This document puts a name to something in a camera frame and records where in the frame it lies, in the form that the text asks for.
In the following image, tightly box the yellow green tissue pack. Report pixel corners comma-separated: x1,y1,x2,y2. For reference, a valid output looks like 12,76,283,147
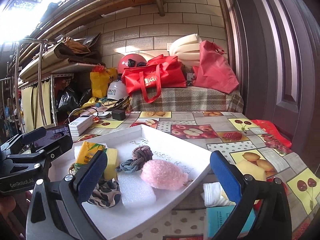
74,141,107,165

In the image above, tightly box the cow print scrunchie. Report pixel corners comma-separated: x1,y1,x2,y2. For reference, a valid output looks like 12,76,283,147
87,179,121,209

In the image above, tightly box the teal tissue pack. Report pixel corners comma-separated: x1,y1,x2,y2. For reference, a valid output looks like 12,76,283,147
204,205,255,239

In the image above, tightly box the yellow rectangular sponge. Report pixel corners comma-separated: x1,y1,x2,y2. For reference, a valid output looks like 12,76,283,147
104,148,119,180

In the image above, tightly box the white foam block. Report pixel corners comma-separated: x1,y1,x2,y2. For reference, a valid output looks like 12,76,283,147
118,171,156,209

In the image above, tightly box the grey knotted scrunchie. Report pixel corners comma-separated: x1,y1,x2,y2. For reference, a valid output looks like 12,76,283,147
116,145,153,174

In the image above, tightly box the pink fluffy pompom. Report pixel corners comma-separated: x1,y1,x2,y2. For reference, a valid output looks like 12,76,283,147
140,159,189,191

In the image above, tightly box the pale yellow hexagon sponge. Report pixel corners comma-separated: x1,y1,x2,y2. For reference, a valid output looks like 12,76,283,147
236,159,266,181

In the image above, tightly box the left hand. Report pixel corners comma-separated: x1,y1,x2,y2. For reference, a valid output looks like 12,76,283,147
0,196,16,220

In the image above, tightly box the smartphone showing video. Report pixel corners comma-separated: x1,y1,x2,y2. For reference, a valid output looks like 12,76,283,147
32,124,71,152

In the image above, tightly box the white power bank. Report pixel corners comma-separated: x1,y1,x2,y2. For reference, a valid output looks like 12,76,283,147
68,115,94,137

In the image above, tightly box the metal storage shelf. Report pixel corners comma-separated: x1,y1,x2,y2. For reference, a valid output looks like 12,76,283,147
9,38,103,133

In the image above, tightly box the black charger box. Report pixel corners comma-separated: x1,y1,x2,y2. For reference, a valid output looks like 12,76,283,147
111,109,126,121

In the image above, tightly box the yellow shopping bag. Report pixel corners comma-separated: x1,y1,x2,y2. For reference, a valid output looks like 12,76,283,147
90,65,118,98

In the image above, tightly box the white helmet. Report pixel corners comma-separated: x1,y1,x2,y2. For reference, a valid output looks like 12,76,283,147
107,80,128,100

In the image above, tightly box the red bag beside table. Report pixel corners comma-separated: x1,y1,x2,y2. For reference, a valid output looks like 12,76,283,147
252,119,292,148

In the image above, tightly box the white foam tray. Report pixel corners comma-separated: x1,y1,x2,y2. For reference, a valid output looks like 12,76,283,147
48,124,213,240

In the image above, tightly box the fruit pattern tablecloth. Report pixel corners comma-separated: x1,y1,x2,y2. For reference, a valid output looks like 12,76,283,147
73,111,319,239

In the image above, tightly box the red helmet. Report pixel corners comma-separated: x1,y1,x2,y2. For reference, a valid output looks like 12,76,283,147
118,54,147,74

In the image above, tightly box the red tote bag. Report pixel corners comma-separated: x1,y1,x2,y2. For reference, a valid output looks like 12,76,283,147
121,55,187,103

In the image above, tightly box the plaid blanket cover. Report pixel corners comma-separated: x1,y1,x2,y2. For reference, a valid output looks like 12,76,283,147
127,86,244,113

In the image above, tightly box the cream foam roll stack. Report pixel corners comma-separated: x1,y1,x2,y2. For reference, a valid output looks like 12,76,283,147
169,34,202,67

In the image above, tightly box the grey metal door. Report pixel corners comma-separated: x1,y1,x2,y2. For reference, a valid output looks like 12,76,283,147
220,0,319,154

